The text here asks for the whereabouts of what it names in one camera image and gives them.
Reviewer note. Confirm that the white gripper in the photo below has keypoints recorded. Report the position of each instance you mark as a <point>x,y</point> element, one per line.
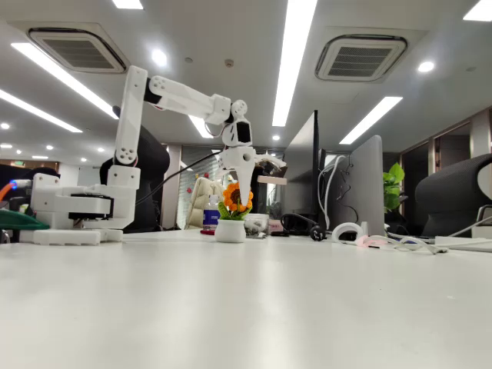
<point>237,158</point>

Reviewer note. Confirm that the crochet sunflower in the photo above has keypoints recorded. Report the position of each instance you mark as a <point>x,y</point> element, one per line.
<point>230,230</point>

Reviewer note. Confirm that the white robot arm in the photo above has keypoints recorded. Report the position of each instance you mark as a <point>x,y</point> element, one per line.
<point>128,115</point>

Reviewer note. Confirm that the open cardboard box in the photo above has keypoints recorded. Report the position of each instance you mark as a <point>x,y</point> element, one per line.
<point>273,180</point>

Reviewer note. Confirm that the clear water bottle blue label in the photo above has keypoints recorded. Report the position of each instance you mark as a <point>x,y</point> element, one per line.
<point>211,217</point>

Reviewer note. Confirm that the cream padded jacket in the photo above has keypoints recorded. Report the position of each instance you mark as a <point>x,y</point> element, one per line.
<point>198,203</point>

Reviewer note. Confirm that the clear plastic container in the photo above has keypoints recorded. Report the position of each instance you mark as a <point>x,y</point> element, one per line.
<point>257,225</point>

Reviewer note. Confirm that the red flat tool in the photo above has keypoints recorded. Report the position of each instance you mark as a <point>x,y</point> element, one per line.
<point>207,231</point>

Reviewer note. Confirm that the small pink box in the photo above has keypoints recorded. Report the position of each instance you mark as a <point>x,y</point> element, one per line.
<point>276,225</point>

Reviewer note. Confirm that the long ceiling light strip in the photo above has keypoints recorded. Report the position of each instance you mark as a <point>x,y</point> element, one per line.
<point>294,57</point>
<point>201,128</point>
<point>480,9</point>
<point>127,4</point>
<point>371,121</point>
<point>38,111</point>
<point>61,77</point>

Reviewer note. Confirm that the black computer monitor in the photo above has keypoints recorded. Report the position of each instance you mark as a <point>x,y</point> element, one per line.
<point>303,173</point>

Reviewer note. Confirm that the black mesh office chair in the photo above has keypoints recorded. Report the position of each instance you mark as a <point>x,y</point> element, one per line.
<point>449,200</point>
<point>153,161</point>

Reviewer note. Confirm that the ceiling smoke detector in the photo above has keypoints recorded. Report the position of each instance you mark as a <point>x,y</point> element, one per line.
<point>229,63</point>

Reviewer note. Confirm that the computer monitor back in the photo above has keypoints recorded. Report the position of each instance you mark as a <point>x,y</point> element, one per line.
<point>365,184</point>

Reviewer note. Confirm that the green leafy plant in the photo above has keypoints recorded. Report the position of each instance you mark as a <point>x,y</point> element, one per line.
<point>392,188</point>

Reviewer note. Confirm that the ceiling air conditioner vent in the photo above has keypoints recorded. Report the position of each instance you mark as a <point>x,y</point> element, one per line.
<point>359,59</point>
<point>77,54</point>

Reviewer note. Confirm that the green plastic object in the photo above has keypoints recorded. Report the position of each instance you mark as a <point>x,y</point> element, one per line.
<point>19,221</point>

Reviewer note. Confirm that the long white power strip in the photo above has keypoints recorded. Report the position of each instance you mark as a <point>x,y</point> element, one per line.
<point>465,243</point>

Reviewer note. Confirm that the gripper mounted camera module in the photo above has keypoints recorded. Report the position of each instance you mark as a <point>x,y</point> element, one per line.
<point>271,169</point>

